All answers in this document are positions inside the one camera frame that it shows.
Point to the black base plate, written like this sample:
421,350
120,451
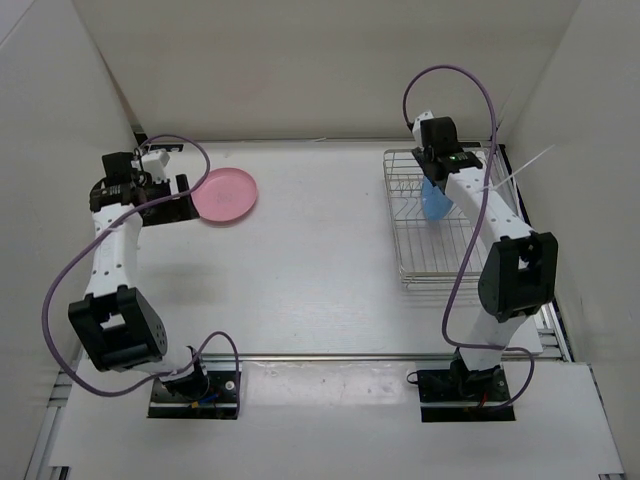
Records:
442,401
219,401

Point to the blue plate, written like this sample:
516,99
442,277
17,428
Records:
435,204

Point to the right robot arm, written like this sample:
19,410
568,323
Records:
519,273

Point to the pink plate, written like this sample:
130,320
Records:
226,195

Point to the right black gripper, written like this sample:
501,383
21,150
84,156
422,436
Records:
420,156

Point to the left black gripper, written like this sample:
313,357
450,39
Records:
180,209

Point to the white cable tie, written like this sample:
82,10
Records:
510,178

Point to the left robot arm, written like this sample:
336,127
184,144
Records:
116,325

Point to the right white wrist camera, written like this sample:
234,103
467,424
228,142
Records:
415,126

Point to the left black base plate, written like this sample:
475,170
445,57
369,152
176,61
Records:
219,401

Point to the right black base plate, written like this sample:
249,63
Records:
442,401

